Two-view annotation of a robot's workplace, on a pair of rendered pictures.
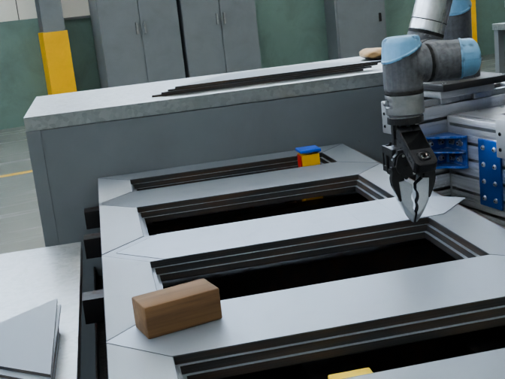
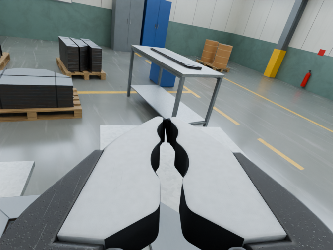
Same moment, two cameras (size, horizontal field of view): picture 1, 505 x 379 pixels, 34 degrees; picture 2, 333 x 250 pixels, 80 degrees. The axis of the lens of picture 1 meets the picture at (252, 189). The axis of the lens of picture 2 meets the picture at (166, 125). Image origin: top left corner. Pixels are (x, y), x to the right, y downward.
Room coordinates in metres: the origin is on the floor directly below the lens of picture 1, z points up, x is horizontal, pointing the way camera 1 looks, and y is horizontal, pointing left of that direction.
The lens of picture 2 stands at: (2.45, -0.15, 1.51)
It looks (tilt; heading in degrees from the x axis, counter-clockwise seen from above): 28 degrees down; 78
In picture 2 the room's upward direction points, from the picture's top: 12 degrees clockwise
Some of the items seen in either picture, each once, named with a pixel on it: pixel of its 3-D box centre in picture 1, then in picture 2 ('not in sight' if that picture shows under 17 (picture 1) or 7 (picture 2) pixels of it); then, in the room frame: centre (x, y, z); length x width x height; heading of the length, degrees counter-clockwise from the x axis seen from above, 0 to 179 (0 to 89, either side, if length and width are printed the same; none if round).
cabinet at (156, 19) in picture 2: not in sight; (153, 27); (3.04, 8.63, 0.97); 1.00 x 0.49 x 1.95; 21
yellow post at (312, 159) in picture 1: (311, 186); not in sight; (2.26, -0.17, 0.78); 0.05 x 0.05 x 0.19; 10
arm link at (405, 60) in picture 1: (403, 65); not in sight; (1.59, -0.32, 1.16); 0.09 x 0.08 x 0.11; 103
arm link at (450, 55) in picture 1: (445, 59); not in sight; (1.63, -0.41, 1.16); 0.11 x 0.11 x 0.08; 13
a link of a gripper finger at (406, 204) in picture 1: (402, 198); not in sight; (1.59, -0.30, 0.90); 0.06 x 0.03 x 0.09; 10
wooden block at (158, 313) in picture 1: (176, 307); not in sight; (1.17, 0.13, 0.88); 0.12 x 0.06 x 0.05; 115
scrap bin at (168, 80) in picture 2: not in sight; (163, 71); (3.15, 4.73, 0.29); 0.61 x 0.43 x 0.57; 110
